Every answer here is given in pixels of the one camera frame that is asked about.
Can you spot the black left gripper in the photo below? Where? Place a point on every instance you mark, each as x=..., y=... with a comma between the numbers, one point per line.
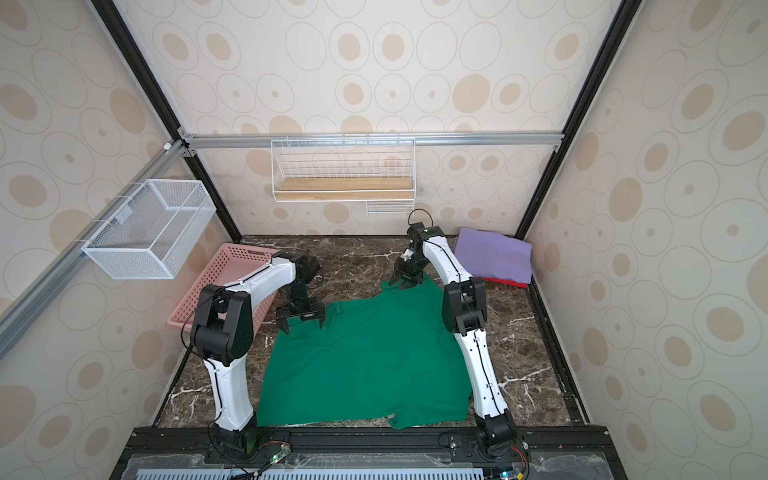
x=317, y=309

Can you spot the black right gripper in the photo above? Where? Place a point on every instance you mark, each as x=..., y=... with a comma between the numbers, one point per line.
x=409, y=271

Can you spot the green t-shirt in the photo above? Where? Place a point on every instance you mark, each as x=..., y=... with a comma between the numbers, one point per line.
x=386, y=357

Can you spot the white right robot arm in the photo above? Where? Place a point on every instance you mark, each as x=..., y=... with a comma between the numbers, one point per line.
x=464, y=315

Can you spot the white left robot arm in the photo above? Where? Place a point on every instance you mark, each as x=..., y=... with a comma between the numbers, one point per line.
x=222, y=334

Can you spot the folded purple t-shirt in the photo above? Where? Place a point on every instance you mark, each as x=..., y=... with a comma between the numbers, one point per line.
x=494, y=255

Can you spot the folded red t-shirt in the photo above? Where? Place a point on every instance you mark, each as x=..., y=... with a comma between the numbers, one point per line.
x=510, y=283

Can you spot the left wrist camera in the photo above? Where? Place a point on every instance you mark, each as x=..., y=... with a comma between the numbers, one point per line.
x=307, y=267

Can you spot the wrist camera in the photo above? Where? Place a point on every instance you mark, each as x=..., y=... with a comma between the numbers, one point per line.
x=307, y=267
x=417, y=233

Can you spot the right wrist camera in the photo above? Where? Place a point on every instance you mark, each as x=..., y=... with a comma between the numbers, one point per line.
x=417, y=233

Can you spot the white wire wall shelf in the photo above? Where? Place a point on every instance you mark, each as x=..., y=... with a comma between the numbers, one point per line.
x=383, y=178

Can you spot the white mesh wall basket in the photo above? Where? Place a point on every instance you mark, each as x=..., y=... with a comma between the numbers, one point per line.
x=151, y=234

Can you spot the aluminium wall rail back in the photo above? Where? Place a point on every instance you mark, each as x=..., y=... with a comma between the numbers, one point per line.
x=429, y=139

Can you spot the aluminium wall rail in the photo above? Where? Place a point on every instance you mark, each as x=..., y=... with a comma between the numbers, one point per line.
x=27, y=308
x=429, y=139

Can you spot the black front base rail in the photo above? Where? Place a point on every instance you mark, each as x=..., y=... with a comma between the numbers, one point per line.
x=582, y=452

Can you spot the aluminium wall rail left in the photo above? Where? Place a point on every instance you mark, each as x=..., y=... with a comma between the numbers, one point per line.
x=27, y=308

